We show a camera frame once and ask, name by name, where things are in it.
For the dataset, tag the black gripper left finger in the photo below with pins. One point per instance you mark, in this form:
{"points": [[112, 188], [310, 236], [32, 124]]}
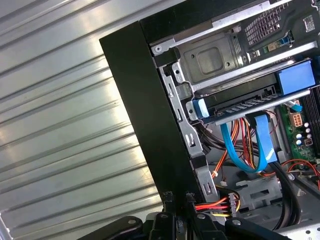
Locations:
{"points": [[162, 225]]}

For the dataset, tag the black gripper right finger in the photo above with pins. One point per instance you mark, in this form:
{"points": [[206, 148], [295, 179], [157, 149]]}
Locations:
{"points": [[207, 227]]}

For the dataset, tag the hard disk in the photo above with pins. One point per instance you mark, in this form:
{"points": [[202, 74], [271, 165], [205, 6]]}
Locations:
{"points": [[295, 77]]}

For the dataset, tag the grey metal disk bay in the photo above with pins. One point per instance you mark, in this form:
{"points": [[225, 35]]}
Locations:
{"points": [[210, 60]]}

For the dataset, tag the black PC case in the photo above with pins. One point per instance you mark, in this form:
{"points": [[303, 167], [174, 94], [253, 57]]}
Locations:
{"points": [[140, 100]]}

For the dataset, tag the green motherboard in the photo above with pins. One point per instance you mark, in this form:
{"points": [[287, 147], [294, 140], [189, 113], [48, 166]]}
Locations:
{"points": [[295, 135]]}

